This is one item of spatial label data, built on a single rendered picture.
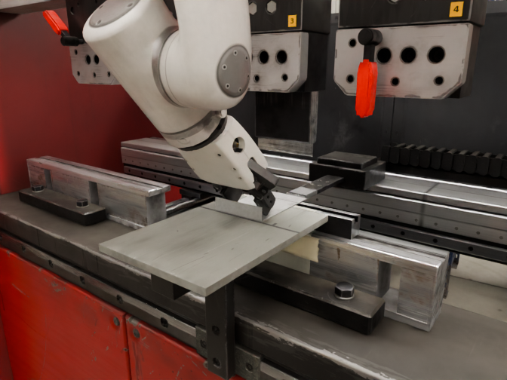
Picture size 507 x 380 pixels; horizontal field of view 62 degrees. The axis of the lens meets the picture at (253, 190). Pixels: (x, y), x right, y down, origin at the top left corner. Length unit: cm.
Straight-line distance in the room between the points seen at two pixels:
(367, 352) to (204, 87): 37
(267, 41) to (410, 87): 21
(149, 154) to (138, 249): 75
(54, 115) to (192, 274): 98
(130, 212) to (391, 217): 54
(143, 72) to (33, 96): 93
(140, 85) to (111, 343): 61
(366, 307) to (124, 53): 42
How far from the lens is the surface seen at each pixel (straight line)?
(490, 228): 83
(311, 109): 62
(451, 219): 83
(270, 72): 61
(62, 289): 102
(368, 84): 50
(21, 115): 132
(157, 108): 46
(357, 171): 81
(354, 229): 63
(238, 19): 39
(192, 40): 37
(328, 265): 64
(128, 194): 92
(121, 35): 41
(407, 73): 52
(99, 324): 93
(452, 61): 51
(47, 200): 111
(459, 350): 61
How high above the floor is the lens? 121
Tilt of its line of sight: 17 degrees down
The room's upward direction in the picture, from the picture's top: straight up
